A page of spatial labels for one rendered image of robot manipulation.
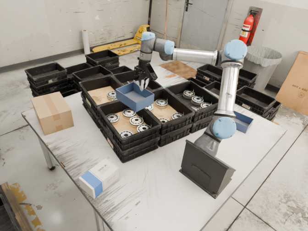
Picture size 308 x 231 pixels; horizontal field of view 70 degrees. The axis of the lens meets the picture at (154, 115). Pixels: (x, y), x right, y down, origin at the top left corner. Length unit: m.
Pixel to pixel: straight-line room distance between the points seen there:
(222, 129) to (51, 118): 1.18
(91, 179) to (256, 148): 1.22
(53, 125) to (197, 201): 1.14
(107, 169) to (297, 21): 3.51
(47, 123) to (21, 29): 2.90
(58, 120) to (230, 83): 1.22
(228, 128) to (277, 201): 1.48
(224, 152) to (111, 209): 0.89
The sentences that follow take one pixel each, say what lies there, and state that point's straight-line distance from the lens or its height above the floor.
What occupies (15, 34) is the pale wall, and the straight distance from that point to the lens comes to 4.48.
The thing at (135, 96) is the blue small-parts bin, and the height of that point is 1.07.
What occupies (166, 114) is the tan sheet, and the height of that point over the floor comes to 0.83.
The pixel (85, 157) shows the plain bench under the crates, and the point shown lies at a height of 0.70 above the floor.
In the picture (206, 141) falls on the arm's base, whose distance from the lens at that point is 1.34.
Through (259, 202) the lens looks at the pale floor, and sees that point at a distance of 2.48.
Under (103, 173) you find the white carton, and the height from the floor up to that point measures 0.79.
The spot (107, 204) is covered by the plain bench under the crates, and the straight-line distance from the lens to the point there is 1.36.
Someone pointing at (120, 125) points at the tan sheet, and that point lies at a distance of 1.60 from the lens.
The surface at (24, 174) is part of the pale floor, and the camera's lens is 2.58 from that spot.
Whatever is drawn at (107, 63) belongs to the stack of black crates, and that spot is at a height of 0.53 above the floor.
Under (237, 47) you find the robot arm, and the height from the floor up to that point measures 1.48.
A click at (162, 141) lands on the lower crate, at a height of 0.76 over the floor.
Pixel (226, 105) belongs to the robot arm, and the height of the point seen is 1.22.
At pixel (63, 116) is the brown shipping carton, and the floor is 0.83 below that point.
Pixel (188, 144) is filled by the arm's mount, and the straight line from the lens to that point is 1.31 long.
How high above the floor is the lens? 1.86
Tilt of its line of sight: 37 degrees down
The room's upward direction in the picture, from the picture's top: 5 degrees clockwise
